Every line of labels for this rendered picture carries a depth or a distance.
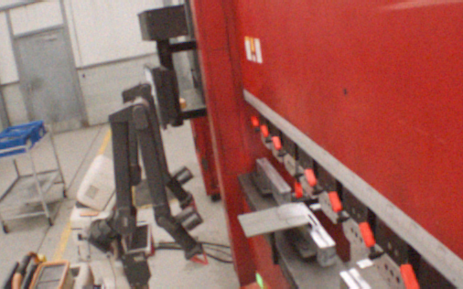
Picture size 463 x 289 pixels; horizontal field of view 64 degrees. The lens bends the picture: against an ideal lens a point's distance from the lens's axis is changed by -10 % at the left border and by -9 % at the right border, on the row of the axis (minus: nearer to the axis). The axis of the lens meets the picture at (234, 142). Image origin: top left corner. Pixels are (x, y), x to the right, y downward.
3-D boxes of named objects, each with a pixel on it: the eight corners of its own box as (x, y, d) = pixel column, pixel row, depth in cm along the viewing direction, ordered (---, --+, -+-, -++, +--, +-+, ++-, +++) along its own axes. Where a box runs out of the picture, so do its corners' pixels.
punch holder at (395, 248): (373, 269, 102) (374, 214, 96) (401, 260, 103) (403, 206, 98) (402, 302, 87) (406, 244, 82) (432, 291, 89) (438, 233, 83)
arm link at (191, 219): (156, 209, 143) (156, 221, 135) (181, 191, 143) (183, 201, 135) (177, 232, 147) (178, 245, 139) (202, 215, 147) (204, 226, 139)
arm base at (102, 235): (91, 224, 142) (86, 240, 131) (104, 208, 141) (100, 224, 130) (109, 238, 145) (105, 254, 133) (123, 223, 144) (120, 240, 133)
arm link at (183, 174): (156, 168, 184) (156, 175, 176) (177, 154, 184) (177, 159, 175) (173, 187, 188) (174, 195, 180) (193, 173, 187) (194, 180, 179)
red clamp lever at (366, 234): (358, 223, 98) (371, 259, 93) (372, 219, 98) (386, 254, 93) (356, 226, 99) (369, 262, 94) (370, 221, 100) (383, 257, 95)
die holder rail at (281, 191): (258, 174, 252) (255, 159, 249) (267, 172, 253) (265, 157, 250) (281, 208, 205) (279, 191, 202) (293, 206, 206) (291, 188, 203)
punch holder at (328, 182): (318, 206, 139) (316, 162, 134) (341, 200, 140) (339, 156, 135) (336, 226, 125) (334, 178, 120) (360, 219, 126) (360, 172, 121)
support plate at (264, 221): (238, 218, 178) (238, 216, 178) (295, 205, 182) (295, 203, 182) (246, 238, 162) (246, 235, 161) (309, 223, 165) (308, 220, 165)
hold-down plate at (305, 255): (282, 228, 187) (281, 222, 186) (293, 226, 187) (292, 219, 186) (303, 262, 158) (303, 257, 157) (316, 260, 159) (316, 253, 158)
